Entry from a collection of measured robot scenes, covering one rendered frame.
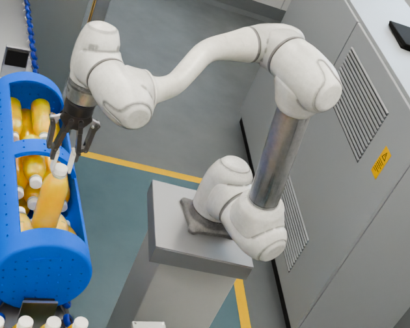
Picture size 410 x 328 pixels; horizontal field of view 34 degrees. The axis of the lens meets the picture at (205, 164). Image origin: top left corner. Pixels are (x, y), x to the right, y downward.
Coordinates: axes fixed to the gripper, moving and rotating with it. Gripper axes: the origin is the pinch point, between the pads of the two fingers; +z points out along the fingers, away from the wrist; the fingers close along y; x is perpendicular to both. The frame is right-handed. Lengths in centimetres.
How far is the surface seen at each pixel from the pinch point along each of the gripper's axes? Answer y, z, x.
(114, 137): -89, 144, -212
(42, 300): -1.6, 38.6, 16.2
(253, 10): -281, 138, -467
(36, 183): 0.0, 27.0, -21.0
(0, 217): 11.3, 27.3, -4.8
